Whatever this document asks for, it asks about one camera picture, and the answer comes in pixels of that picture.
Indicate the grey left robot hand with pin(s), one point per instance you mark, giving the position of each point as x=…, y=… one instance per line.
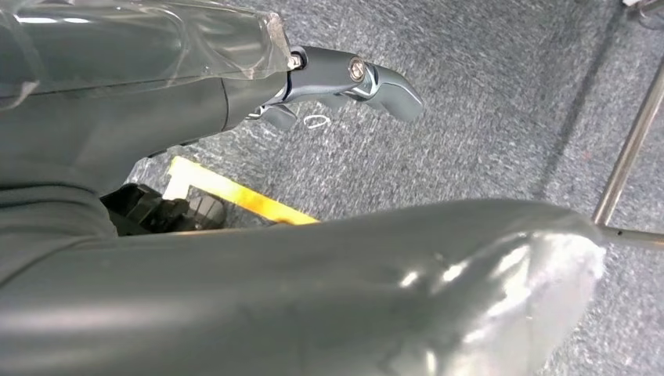
x=311, y=301

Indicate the stainless steel workbench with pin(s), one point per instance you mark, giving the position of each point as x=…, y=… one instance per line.
x=627, y=155

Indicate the yellow floor tape square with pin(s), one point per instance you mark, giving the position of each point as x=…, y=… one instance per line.
x=233, y=192

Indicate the small white rubber band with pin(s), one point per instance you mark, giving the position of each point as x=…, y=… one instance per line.
x=317, y=121

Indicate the black left robot foot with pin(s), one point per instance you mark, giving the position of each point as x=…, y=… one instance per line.
x=150, y=213

